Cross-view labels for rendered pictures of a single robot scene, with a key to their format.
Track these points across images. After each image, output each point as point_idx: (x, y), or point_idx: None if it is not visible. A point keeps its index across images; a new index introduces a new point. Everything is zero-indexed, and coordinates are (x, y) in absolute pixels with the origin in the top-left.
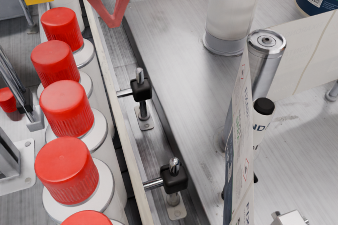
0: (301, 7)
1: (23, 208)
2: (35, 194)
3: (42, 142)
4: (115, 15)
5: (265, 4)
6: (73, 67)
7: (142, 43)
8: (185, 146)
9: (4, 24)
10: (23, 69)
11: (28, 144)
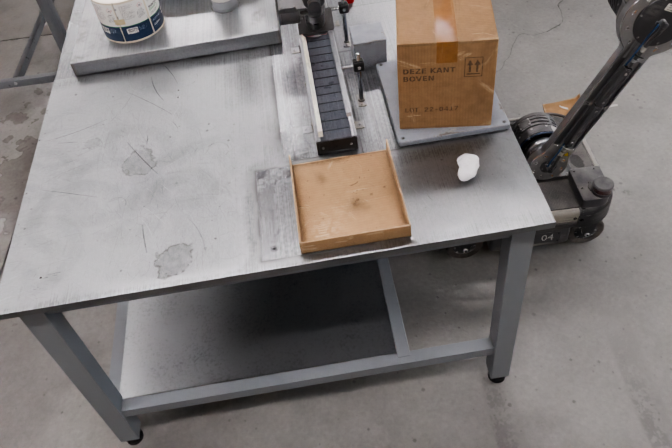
0: (163, 20)
1: None
2: None
3: None
4: None
5: (181, 27)
6: None
7: (272, 5)
8: None
9: None
10: (347, 16)
11: None
